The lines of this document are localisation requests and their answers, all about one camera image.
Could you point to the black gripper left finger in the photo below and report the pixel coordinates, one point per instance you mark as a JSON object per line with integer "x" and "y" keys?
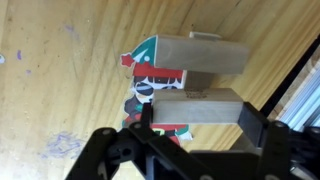
{"x": 133, "y": 153}

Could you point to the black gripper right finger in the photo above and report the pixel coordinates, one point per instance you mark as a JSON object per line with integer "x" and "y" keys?
{"x": 283, "y": 150}

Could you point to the plain wooden block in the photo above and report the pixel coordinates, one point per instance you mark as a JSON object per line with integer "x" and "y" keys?
{"x": 200, "y": 80}
{"x": 203, "y": 55}
{"x": 196, "y": 108}

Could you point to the aluminium frame base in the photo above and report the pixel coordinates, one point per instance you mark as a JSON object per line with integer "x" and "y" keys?
{"x": 303, "y": 100}

